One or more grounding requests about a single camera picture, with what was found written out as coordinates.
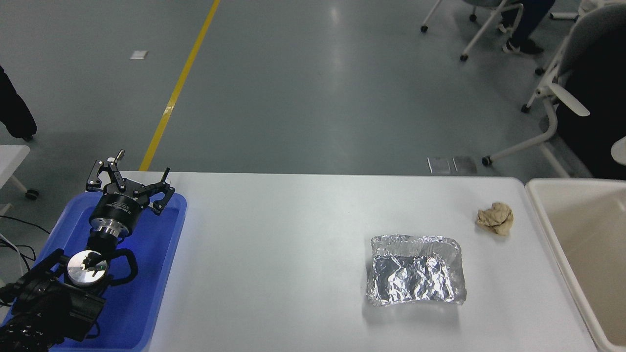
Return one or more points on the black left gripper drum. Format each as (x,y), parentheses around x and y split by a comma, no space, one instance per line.
(116,208)

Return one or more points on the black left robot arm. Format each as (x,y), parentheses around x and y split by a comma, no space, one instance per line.
(46,303)

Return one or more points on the blue plastic tray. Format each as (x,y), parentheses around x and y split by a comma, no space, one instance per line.
(146,264)

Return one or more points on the person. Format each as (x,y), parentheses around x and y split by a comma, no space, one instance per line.
(14,107)
(596,112)
(530,22)

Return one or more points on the white floor paper patch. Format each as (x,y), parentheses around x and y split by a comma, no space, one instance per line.
(139,54)

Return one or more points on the crumpled foil tray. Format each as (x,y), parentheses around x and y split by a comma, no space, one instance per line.
(415,274)

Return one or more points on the silver floor plate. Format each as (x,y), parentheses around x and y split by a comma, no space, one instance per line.
(463,164)
(439,166)

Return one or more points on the crumpled tan paper ball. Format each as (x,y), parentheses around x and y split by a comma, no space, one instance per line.
(496,218)

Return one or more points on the white-legged rolling chair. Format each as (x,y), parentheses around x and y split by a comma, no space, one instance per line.
(489,29)

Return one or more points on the grey white office chair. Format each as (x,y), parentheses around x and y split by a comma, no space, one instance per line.
(570,100)

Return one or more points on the large pale bin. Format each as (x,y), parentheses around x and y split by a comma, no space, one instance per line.
(587,234)

